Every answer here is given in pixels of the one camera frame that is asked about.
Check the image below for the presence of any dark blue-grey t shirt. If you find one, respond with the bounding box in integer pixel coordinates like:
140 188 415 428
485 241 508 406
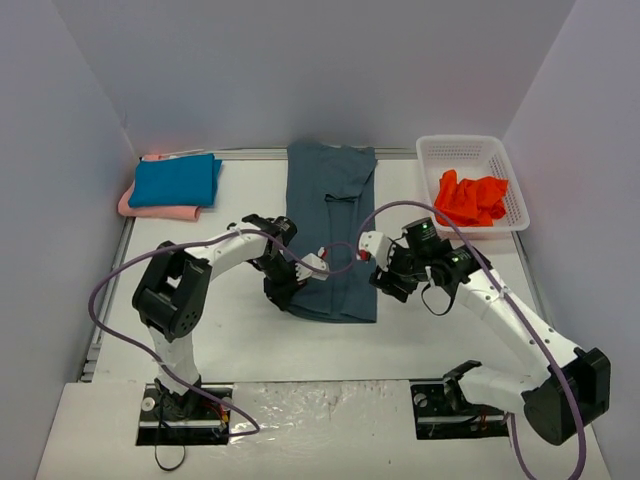
286 141 377 323

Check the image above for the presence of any folded pink t shirt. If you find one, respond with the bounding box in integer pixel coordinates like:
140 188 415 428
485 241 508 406
117 156 203 221

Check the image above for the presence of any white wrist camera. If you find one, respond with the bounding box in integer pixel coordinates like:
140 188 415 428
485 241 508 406
295 253 330 282
356 231 392 271

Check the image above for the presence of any orange crumpled t shirt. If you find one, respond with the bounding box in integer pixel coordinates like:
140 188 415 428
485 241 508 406
434 169 509 227

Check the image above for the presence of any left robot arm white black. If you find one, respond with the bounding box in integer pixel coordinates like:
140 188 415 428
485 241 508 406
132 214 305 420

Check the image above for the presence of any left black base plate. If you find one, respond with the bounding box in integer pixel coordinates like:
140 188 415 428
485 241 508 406
136 384 231 446

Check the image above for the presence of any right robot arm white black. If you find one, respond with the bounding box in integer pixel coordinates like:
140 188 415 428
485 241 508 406
358 218 611 445

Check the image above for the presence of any aluminium rail right edge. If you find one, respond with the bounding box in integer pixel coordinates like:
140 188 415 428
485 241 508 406
514 232 597 419

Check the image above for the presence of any white plastic basket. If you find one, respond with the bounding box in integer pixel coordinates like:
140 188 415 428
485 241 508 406
416 135 530 239

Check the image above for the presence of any thin black cable loop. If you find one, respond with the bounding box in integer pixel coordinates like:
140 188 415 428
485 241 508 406
152 434 187 472

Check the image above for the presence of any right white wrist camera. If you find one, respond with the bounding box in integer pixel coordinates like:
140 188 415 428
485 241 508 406
356 231 392 271

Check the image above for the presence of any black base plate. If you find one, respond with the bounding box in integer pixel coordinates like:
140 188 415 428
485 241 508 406
409 380 509 440
136 384 231 446

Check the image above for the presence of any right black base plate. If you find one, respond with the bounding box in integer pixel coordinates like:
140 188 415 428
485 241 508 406
409 380 509 440

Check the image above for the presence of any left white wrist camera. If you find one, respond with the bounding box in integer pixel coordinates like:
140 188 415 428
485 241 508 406
295 253 330 282

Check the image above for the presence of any aluminium rail back edge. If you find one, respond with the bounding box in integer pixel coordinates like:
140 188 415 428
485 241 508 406
209 144 419 162

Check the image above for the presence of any folded teal t shirt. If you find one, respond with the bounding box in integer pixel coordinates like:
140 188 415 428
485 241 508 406
128 154 222 208

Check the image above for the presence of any aluminium rail edge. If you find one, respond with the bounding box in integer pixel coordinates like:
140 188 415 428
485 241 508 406
514 232 597 419
209 144 419 162

